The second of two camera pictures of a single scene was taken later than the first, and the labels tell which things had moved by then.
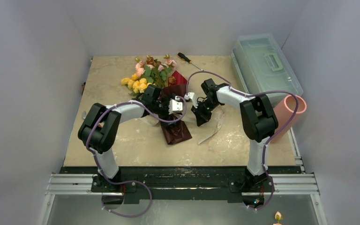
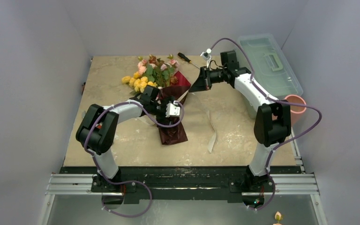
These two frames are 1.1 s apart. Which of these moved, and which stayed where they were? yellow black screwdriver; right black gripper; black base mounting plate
Moved: right black gripper
Stayed: black base mounting plate; yellow black screwdriver
